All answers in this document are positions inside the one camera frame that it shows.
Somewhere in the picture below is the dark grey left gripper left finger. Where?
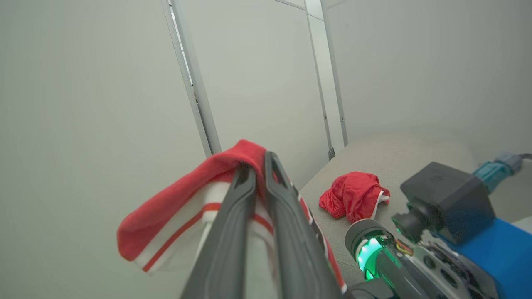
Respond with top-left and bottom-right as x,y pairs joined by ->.
181,163 -> 257,299

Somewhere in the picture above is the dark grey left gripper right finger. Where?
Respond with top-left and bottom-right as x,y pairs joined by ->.
264,151 -> 343,299

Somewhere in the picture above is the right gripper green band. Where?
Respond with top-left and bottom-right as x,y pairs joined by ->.
344,219 -> 499,299

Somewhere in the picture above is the red and white garment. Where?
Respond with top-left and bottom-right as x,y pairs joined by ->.
117,139 -> 347,295

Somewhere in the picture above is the red mesh garment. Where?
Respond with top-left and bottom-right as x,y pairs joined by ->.
319,171 -> 391,224

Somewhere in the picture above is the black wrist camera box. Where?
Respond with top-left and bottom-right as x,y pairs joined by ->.
392,162 -> 496,245

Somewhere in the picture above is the teal cable connector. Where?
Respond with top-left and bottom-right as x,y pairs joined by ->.
473,152 -> 523,194

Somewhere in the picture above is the grey metal partition post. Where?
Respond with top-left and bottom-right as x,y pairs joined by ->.
161,0 -> 222,157
305,0 -> 349,160

